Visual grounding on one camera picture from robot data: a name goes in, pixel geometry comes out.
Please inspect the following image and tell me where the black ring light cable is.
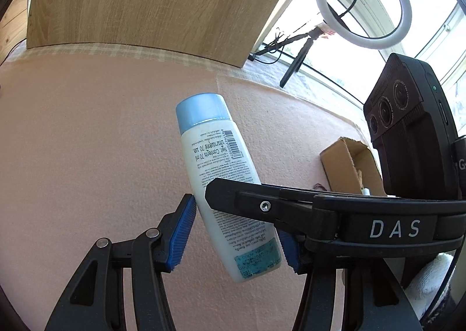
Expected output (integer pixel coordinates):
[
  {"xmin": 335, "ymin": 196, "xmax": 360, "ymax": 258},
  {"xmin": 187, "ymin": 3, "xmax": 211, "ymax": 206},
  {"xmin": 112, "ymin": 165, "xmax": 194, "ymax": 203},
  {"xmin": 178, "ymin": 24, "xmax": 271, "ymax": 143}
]
[{"xmin": 248, "ymin": 27, "xmax": 292, "ymax": 64}]

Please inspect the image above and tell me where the checked cloth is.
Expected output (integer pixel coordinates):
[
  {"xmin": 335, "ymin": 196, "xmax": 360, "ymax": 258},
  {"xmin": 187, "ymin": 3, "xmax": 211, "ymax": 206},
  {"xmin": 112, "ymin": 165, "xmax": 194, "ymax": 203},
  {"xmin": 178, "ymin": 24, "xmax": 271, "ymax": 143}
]
[{"xmin": 7, "ymin": 42, "xmax": 368, "ymax": 135}]

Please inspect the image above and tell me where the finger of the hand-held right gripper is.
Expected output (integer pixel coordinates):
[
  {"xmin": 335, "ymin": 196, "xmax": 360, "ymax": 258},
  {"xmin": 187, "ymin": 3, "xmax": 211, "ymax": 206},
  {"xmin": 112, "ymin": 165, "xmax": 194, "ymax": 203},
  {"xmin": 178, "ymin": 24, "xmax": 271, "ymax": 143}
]
[{"xmin": 204, "ymin": 177, "xmax": 341, "ymax": 240}]

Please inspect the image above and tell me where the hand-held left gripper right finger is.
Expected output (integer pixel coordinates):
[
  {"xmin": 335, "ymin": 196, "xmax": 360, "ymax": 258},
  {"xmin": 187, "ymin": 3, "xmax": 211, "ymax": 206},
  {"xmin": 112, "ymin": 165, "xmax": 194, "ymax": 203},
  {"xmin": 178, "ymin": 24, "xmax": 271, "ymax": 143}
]
[{"xmin": 278, "ymin": 230, "xmax": 421, "ymax": 331}]

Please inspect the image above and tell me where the person's right hand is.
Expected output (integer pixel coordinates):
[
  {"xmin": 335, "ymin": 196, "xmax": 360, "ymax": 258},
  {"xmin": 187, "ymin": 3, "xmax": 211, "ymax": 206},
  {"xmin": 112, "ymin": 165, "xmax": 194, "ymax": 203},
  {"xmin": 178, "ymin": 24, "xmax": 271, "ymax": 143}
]
[{"xmin": 404, "ymin": 253, "xmax": 457, "ymax": 311}]

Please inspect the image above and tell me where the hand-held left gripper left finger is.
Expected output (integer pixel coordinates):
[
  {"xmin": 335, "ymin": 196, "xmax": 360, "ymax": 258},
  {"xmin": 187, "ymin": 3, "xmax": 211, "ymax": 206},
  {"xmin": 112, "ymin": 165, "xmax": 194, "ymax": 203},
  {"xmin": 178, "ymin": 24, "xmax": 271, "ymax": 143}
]
[{"xmin": 44, "ymin": 193, "xmax": 198, "ymax": 331}]

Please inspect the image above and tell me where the large wooden board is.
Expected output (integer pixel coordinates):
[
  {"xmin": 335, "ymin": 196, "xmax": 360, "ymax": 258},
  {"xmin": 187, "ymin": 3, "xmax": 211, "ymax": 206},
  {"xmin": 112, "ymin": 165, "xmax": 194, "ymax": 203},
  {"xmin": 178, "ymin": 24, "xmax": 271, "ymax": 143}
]
[{"xmin": 26, "ymin": 0, "xmax": 314, "ymax": 69}]

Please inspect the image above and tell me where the cardboard box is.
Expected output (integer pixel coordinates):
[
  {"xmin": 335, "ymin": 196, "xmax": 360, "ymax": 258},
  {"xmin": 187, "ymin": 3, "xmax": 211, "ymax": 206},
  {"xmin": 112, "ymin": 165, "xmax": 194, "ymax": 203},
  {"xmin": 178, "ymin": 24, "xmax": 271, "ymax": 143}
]
[{"xmin": 320, "ymin": 137, "xmax": 387, "ymax": 196}]

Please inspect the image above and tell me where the ring light on tripod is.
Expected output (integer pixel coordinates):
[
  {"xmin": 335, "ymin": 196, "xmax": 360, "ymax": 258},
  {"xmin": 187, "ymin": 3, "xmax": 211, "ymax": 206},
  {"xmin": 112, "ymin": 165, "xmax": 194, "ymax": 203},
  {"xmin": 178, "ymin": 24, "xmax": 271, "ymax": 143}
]
[{"xmin": 251, "ymin": 0, "xmax": 466, "ymax": 135}]

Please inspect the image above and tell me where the black tripod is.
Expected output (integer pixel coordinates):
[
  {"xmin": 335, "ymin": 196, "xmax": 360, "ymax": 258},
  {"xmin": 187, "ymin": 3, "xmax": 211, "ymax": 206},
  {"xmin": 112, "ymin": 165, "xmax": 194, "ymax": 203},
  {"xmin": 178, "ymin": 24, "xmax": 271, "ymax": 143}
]
[{"xmin": 253, "ymin": 27, "xmax": 324, "ymax": 89}]

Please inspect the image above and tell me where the pine plank panel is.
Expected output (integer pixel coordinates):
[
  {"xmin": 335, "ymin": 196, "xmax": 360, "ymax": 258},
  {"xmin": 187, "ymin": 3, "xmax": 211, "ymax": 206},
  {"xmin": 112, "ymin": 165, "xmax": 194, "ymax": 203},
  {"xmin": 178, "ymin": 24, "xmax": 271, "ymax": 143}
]
[{"xmin": 0, "ymin": 0, "xmax": 31, "ymax": 62}]

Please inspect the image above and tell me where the white bottle with blue cap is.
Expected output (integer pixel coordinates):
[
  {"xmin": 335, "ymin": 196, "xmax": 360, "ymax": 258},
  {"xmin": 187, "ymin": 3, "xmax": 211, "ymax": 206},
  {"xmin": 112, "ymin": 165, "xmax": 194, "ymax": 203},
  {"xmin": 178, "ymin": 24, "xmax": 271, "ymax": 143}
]
[{"xmin": 176, "ymin": 94, "xmax": 283, "ymax": 283}]

